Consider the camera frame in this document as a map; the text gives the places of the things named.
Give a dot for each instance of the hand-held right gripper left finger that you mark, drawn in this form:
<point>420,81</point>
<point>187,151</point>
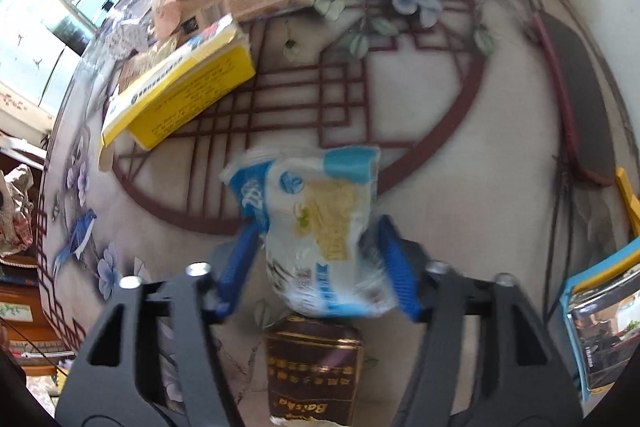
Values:
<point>245,252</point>

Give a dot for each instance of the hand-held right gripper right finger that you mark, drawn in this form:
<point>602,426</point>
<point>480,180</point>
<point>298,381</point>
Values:
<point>396,263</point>

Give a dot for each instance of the white and blue noodle packet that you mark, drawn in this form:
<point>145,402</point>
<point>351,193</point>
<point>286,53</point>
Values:
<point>320,227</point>

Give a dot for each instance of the white printed paper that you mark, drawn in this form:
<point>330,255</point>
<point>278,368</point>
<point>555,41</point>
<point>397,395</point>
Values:
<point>125,38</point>

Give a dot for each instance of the floral table cover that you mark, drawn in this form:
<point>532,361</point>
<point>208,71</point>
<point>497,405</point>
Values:
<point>425,132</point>

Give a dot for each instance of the brown tin box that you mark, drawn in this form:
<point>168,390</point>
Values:
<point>315,372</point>

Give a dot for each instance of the yellow cardboard box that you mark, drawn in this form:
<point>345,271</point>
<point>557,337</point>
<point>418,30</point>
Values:
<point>180,92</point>

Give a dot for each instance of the blue-edged picture magazine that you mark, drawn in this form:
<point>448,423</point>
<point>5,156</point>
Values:
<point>602,322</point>

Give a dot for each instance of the wooden cabinet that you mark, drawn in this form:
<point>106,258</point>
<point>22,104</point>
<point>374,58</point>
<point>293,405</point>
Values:
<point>22,302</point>

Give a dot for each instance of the crumpled foil wrapper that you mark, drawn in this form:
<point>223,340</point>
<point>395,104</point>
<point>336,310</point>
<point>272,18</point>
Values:
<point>15,212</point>

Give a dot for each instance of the yellow plastic piece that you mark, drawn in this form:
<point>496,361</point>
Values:
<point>629,202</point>

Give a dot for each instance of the dark curved pad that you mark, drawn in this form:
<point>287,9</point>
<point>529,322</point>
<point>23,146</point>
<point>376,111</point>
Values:
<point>575,97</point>

